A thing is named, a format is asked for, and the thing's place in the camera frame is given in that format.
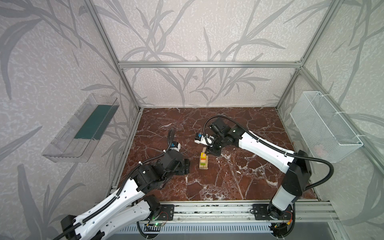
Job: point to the white wire mesh basket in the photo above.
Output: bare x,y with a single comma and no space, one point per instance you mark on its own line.
323,128

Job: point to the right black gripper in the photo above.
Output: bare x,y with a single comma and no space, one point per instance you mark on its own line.
214,149

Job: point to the clear plastic wall bin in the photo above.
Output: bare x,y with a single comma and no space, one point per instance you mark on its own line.
78,139

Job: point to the aluminium mounting rail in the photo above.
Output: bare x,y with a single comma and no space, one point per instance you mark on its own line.
239,212

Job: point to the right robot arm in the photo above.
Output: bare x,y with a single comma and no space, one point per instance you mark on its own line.
295,166

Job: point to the grooved wooden block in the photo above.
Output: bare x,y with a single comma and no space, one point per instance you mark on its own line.
203,162

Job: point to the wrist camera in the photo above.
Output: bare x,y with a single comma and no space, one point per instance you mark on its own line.
204,139
175,146

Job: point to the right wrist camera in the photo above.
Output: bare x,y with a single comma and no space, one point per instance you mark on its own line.
204,139

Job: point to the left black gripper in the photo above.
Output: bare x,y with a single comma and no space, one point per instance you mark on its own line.
185,166

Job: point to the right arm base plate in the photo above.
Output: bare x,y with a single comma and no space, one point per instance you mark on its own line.
268,212

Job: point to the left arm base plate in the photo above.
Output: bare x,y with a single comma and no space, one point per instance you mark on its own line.
164,213

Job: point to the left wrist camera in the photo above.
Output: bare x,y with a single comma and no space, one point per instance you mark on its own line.
175,146

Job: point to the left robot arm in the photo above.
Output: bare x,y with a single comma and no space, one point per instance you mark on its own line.
131,203

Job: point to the yellow window block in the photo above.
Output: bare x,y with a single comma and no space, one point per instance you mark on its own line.
203,157

